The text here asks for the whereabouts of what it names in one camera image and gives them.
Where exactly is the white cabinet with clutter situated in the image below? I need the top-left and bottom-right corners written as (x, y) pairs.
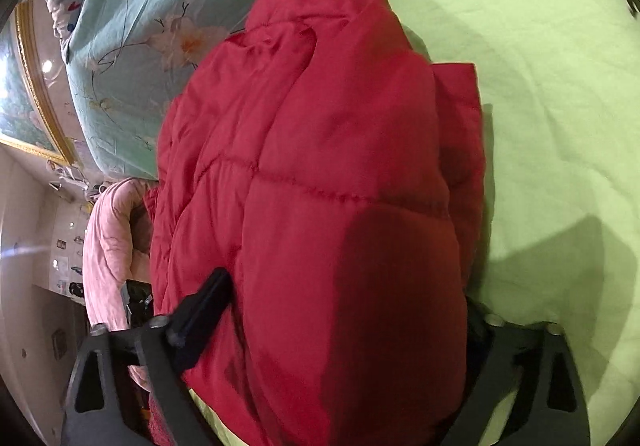
top-left (1, 151), bottom-right (88, 445)

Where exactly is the light green bed sheet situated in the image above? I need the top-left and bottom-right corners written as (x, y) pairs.
top-left (188, 0), bottom-right (640, 446)

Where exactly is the red quilted puffer jacket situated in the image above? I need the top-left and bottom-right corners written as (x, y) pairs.
top-left (148, 0), bottom-right (485, 445)

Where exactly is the pink folded quilt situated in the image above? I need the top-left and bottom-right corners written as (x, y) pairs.
top-left (81, 176), bottom-right (156, 392)

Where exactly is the teal floral duvet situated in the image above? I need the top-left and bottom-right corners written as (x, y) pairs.
top-left (65, 0), bottom-right (254, 179)

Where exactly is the gold framed landscape painting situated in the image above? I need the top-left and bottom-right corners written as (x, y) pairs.
top-left (1, 0), bottom-right (84, 166)

